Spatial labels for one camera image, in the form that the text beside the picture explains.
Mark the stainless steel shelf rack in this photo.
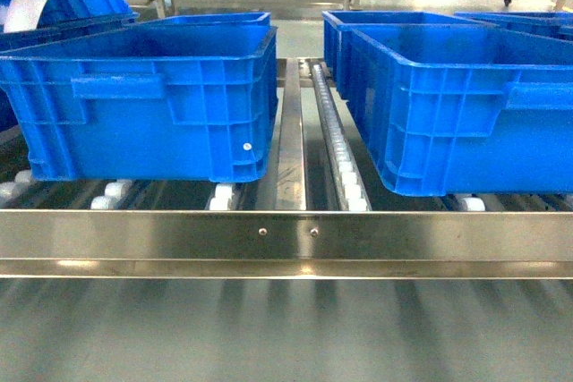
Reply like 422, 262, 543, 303
0, 0, 573, 281

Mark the blue plastic bin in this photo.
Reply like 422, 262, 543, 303
348, 26, 572, 197
1, 24, 278, 183
322, 11, 495, 100
136, 12, 271, 27

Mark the white paper strip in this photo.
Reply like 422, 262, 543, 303
4, 0, 48, 33

